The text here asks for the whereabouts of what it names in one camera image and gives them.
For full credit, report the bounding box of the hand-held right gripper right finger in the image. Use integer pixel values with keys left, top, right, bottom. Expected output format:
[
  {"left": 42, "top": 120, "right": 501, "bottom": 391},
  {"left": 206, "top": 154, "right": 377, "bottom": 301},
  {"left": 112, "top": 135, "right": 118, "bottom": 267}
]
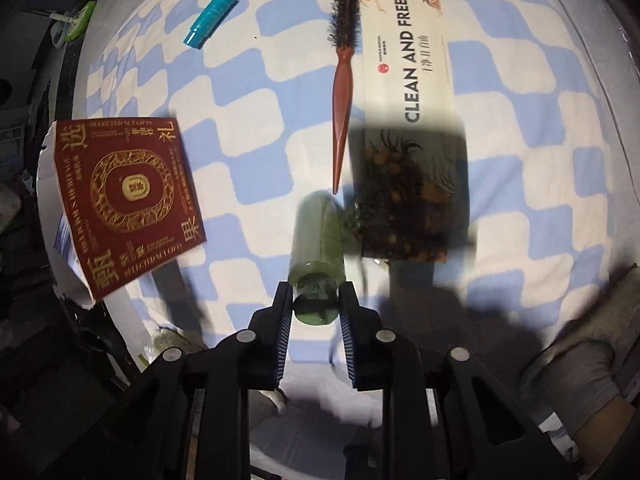
[{"left": 337, "top": 281, "right": 568, "bottom": 480}]

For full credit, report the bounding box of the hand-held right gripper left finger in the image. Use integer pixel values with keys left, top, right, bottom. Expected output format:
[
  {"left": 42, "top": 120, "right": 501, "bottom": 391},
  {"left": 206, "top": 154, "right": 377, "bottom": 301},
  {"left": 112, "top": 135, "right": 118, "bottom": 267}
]
[{"left": 107, "top": 281, "right": 296, "bottom": 480}]

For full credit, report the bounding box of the green bottle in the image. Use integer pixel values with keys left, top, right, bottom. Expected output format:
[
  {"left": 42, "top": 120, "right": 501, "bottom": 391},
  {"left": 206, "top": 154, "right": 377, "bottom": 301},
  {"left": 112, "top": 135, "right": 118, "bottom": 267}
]
[{"left": 289, "top": 195, "right": 346, "bottom": 326}]

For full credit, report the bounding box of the red gold gift box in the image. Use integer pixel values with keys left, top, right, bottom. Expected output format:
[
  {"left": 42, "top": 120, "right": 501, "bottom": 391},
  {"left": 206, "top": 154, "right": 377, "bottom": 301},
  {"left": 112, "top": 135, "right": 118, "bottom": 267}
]
[{"left": 37, "top": 117, "right": 208, "bottom": 306}]

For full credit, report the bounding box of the white orange printed packet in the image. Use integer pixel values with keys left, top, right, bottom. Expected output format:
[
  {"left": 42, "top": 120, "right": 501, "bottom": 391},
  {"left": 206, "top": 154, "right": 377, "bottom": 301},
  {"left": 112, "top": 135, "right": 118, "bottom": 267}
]
[{"left": 350, "top": 0, "right": 471, "bottom": 263}]

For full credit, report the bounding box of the brown round hairbrush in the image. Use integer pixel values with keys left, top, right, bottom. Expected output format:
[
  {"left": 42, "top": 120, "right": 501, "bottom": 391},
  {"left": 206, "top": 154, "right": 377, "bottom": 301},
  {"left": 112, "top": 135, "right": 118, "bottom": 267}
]
[{"left": 326, "top": 0, "right": 362, "bottom": 195}]

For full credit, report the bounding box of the blue white checkered blanket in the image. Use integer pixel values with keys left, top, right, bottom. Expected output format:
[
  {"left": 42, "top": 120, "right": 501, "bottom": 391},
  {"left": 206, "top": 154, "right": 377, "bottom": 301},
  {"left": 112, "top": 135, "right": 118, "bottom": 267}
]
[{"left": 85, "top": 0, "right": 616, "bottom": 366}]

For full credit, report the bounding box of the person's right foot grey sock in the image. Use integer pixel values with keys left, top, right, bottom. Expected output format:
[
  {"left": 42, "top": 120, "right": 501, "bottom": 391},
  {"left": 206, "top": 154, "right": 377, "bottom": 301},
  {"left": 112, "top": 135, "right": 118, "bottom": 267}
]
[{"left": 520, "top": 340, "right": 621, "bottom": 441}]

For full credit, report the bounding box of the teal tube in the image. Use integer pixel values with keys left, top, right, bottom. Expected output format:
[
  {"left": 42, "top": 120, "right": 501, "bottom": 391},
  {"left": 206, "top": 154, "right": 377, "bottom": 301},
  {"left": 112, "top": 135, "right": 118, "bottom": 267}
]
[{"left": 183, "top": 0, "right": 237, "bottom": 50}]

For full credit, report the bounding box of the green white plastic object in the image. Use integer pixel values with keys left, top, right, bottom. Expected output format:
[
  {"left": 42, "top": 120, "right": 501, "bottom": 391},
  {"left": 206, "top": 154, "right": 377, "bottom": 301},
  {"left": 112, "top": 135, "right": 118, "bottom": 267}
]
[{"left": 50, "top": 1, "right": 97, "bottom": 50}]

